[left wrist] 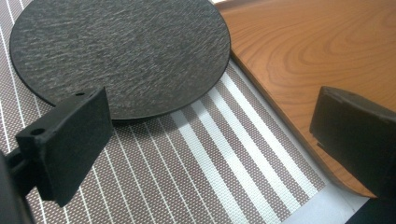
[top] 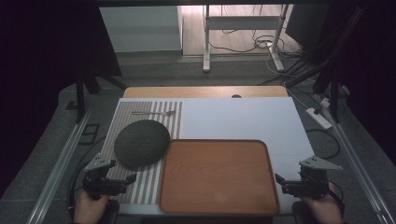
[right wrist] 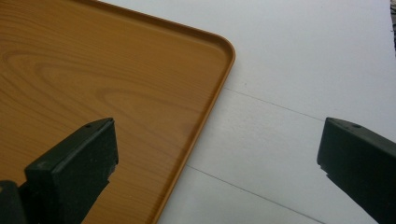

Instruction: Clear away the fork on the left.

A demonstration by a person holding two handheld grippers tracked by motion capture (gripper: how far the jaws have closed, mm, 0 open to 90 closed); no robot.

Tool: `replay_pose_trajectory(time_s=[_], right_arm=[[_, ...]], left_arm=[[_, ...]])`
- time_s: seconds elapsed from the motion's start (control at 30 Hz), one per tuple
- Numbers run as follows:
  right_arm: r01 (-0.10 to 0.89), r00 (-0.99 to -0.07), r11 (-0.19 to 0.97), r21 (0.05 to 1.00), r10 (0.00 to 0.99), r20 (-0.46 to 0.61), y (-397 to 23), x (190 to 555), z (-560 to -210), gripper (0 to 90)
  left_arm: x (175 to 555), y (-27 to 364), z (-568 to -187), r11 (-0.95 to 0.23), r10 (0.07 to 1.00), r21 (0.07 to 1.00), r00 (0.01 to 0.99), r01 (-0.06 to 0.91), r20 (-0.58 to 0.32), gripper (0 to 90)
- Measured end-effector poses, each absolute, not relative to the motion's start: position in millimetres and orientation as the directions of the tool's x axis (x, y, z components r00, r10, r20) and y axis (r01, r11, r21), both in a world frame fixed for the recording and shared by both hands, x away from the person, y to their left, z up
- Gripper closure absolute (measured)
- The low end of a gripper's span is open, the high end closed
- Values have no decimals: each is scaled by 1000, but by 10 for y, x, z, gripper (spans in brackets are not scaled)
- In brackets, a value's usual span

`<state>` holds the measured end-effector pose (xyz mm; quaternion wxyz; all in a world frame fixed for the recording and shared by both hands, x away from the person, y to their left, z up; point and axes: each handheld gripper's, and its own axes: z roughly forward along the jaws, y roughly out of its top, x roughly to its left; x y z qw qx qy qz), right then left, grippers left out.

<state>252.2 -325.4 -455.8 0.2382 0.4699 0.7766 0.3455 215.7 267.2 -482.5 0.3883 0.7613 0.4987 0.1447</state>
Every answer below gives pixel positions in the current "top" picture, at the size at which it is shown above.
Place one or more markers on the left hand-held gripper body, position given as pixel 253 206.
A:
pixel 99 182

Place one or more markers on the aluminium floor rail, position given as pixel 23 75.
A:
pixel 358 161
pixel 59 161

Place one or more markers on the black metal stand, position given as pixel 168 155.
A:
pixel 334 93
pixel 80 96

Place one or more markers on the black flat frame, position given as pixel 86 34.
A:
pixel 89 133

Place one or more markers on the white desk frame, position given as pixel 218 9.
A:
pixel 241 22

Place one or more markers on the person's right hand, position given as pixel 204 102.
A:
pixel 327 211

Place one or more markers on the brown wooden tray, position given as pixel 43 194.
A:
pixel 218 177

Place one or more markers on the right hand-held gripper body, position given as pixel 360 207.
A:
pixel 314 183

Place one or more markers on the silver fork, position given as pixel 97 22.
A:
pixel 155 113

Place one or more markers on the white table cover sheet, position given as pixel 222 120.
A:
pixel 243 119

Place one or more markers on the white power strip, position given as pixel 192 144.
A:
pixel 318 118

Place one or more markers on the dark round plate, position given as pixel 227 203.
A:
pixel 141 143

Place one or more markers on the person's left hand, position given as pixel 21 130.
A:
pixel 88 210

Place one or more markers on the grey striped placemat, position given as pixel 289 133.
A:
pixel 137 107

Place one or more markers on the white cabinet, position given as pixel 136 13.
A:
pixel 140 29

